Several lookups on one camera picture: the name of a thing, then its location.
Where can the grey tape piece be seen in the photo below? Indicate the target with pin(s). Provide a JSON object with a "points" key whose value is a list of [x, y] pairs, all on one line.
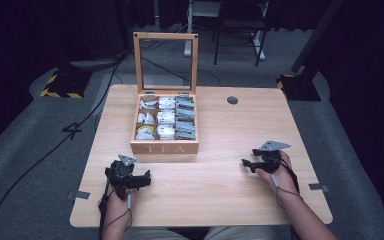
{"points": [[318, 187], [80, 195]]}

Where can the round grey table grommet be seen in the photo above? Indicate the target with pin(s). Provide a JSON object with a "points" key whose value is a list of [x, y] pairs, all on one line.
{"points": [[232, 100]]}

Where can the group of white pyramid tea bags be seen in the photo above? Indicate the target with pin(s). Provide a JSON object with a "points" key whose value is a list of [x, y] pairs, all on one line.
{"points": [[147, 118]]}

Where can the person's right hand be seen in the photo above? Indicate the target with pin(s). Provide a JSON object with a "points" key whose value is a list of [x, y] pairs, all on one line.
{"points": [[285, 178]]}

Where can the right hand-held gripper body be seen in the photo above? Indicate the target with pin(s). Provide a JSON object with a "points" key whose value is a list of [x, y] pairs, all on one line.
{"points": [[270, 160]]}

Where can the black stand with striped base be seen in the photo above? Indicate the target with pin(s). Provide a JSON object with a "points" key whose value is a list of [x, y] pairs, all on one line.
{"points": [[301, 87], [67, 83]]}

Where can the stack of white tea packets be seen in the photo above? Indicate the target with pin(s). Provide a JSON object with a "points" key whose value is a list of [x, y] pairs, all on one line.
{"points": [[166, 117]]}

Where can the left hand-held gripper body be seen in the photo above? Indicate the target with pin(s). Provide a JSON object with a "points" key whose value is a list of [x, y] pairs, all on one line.
{"points": [[121, 175]]}

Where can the stack of grey tea packets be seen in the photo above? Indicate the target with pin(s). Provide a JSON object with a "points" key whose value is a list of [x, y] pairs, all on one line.
{"points": [[185, 116]]}

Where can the yellow tea bag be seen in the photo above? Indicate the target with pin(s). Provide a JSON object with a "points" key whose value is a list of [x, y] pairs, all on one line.
{"points": [[145, 128]]}

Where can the person's left hand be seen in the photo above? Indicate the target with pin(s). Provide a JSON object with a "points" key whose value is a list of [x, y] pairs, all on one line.
{"points": [[115, 205]]}

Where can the wooden tea box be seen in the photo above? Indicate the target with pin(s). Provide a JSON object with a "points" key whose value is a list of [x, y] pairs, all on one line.
{"points": [[164, 148]]}

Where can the black metal chair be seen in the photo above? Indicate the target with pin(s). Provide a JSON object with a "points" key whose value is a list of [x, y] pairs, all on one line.
{"points": [[240, 20]]}

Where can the white desk leg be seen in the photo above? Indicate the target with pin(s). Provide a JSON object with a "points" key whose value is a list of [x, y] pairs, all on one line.
{"points": [[189, 33]]}

